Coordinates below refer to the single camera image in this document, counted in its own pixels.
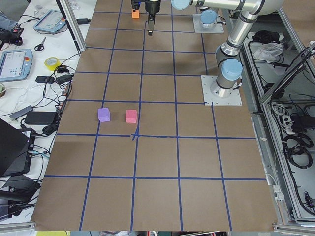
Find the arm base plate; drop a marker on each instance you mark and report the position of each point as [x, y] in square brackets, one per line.
[214, 95]
[212, 28]

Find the orange foam block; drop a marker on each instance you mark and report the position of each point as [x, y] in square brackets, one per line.
[135, 14]

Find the far blue teach pendant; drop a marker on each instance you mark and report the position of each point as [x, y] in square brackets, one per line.
[52, 22]

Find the purple foam block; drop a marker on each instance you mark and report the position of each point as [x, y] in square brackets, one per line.
[103, 114]

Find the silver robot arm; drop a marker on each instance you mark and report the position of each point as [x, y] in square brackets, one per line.
[230, 69]
[207, 16]

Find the black power adapter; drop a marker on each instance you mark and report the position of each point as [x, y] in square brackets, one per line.
[40, 118]

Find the yellow tape roll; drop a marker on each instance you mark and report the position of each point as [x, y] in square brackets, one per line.
[52, 63]

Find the black laptop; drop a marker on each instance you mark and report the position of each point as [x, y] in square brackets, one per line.
[15, 149]

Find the pink foam block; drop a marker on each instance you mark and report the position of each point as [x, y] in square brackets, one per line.
[131, 116]

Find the black handled scissors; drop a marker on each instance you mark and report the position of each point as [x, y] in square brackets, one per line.
[40, 47]

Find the aluminium frame post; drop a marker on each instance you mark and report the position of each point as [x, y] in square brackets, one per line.
[71, 22]

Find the white crumpled cloth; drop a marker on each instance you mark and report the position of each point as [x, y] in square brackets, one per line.
[269, 52]

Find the blue teach pendant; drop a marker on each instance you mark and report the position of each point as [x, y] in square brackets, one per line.
[52, 22]
[15, 65]

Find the near blue teach pendant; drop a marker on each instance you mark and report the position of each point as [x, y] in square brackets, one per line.
[15, 65]

